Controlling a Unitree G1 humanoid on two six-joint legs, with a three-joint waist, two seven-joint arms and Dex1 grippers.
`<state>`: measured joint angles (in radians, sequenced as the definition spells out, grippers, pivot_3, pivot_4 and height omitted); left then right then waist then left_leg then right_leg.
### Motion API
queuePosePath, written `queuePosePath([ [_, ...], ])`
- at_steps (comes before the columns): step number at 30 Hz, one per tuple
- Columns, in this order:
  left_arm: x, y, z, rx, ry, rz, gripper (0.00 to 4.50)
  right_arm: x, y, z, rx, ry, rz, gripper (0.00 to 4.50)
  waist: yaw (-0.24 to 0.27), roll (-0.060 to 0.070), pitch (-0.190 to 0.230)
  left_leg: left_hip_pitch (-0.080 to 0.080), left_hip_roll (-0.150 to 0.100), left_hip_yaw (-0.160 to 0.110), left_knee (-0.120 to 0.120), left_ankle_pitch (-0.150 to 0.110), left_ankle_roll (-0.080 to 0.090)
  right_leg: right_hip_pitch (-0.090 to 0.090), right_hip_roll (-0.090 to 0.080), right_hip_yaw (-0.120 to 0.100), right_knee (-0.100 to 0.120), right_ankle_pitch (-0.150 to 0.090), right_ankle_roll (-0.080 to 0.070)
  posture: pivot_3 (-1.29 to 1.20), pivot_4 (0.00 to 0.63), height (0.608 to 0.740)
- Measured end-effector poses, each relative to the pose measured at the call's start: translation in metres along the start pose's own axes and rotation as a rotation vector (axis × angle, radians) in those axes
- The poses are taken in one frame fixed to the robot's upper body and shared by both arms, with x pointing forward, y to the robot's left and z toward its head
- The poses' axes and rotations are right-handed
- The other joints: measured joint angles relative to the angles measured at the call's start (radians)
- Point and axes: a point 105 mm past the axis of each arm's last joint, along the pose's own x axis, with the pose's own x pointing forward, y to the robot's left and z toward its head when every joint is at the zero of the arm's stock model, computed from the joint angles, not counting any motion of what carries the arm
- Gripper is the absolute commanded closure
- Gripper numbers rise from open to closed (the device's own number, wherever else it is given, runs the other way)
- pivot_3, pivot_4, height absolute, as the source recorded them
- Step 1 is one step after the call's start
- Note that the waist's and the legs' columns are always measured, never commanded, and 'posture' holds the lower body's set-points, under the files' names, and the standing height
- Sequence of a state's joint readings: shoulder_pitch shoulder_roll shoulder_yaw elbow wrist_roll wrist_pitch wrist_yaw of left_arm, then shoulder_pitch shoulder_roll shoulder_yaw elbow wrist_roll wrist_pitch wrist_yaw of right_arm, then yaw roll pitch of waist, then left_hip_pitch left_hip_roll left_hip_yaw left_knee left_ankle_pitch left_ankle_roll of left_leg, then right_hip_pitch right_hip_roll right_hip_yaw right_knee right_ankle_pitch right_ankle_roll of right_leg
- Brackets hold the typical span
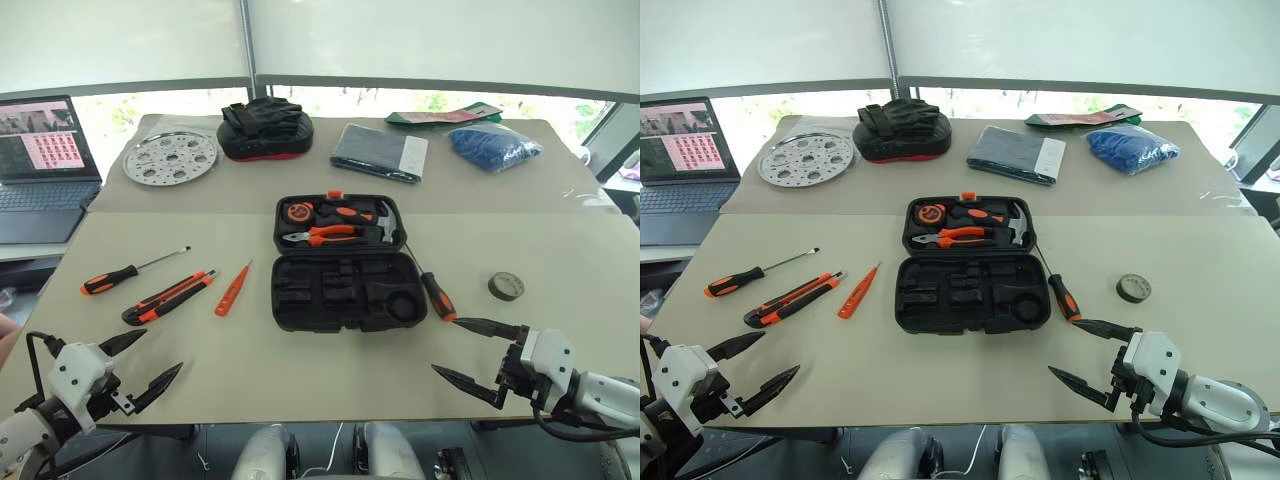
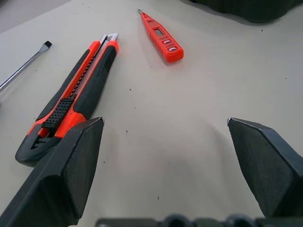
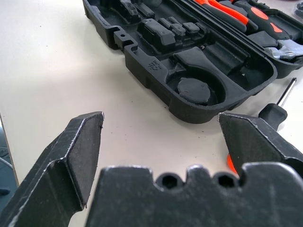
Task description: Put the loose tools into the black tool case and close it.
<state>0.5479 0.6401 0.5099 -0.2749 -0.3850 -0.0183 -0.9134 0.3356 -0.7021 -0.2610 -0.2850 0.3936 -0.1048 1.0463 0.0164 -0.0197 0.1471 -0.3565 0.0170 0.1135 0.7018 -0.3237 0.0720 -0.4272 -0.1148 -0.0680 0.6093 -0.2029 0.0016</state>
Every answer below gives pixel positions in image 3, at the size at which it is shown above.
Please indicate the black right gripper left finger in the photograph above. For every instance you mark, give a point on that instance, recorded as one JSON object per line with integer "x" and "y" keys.
{"x": 59, "y": 170}

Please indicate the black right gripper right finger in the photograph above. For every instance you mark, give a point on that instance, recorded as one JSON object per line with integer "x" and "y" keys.
{"x": 255, "y": 142}

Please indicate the black tool case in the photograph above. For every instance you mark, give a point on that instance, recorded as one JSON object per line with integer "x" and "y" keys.
{"x": 189, "y": 63}

